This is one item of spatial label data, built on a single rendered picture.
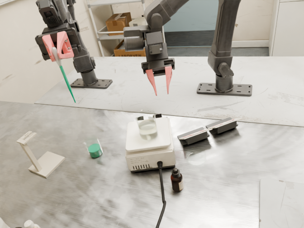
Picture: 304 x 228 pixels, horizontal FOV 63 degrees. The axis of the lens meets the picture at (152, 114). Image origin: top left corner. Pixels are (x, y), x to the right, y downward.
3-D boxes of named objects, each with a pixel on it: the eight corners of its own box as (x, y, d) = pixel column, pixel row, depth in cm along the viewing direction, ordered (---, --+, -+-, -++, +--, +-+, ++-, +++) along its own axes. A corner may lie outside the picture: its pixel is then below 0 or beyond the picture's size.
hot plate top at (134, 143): (127, 124, 74) (127, 121, 73) (168, 118, 73) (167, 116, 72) (125, 153, 64) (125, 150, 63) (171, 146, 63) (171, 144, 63)
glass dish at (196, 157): (196, 149, 72) (196, 144, 71) (210, 159, 68) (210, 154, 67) (182, 159, 70) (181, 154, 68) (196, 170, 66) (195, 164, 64)
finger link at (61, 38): (63, 39, 56) (65, 28, 63) (31, 46, 55) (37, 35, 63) (73, 67, 59) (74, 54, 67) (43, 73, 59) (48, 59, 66)
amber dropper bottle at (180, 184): (171, 192, 62) (168, 173, 57) (172, 182, 64) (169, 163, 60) (183, 192, 61) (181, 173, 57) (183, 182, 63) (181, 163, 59)
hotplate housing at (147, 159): (132, 128, 84) (127, 109, 80) (170, 122, 84) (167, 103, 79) (129, 180, 67) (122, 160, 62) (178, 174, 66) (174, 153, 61)
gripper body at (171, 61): (175, 63, 73) (171, 40, 75) (141, 68, 74) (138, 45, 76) (175, 71, 80) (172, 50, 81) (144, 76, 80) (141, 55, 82)
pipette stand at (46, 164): (48, 152, 81) (31, 122, 73) (65, 159, 77) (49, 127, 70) (29, 170, 76) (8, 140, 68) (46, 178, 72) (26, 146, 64)
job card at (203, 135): (177, 136, 78) (175, 126, 75) (202, 127, 79) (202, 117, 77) (185, 149, 73) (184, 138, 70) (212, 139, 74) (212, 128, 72)
